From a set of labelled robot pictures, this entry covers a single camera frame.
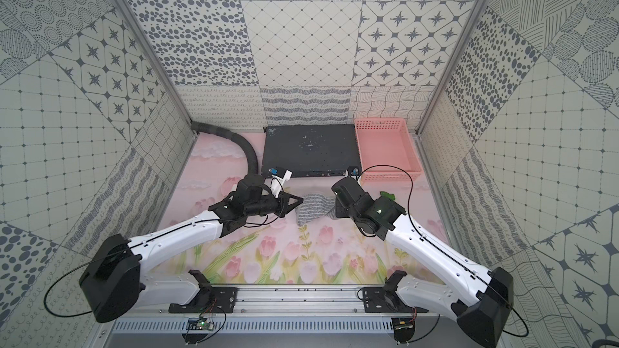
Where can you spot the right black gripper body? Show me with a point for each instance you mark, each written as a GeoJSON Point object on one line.
{"type": "Point", "coordinates": [341, 212]}

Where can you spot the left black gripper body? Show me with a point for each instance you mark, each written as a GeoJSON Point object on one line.
{"type": "Point", "coordinates": [282, 203]}

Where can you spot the grey striped square dishcloth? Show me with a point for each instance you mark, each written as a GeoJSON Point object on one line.
{"type": "Point", "coordinates": [315, 206]}

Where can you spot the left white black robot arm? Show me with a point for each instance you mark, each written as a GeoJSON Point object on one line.
{"type": "Point", "coordinates": [116, 280]}

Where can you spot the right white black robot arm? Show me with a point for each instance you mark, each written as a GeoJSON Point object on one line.
{"type": "Point", "coordinates": [485, 321]}

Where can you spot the right green pipe fitting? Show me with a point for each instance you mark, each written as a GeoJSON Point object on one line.
{"type": "Point", "coordinates": [390, 196]}

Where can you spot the floral pink table mat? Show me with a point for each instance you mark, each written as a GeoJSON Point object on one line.
{"type": "Point", "coordinates": [309, 246]}

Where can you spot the pink plastic basket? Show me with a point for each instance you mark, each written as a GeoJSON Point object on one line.
{"type": "Point", "coordinates": [386, 150]}

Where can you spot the black flat metal box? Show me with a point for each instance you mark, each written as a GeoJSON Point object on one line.
{"type": "Point", "coordinates": [311, 150]}

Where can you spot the right small black controller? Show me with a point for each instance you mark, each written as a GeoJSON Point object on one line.
{"type": "Point", "coordinates": [403, 329]}

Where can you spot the green circuit board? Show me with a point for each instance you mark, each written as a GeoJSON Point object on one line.
{"type": "Point", "coordinates": [200, 324]}

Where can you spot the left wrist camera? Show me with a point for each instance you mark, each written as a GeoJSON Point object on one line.
{"type": "Point", "coordinates": [278, 177]}

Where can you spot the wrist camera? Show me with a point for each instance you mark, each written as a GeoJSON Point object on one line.
{"type": "Point", "coordinates": [353, 171]}
{"type": "Point", "coordinates": [278, 177]}

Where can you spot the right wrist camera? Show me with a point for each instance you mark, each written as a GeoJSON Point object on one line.
{"type": "Point", "coordinates": [353, 171]}

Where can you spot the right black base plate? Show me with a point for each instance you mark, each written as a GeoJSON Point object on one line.
{"type": "Point", "coordinates": [384, 300]}

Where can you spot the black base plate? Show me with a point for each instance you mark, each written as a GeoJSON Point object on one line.
{"type": "Point", "coordinates": [384, 300]}
{"type": "Point", "coordinates": [207, 299]}

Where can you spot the aluminium rail frame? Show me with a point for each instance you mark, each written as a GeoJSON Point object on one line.
{"type": "Point", "coordinates": [303, 299]}

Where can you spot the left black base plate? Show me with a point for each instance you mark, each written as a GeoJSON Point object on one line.
{"type": "Point", "coordinates": [207, 299]}

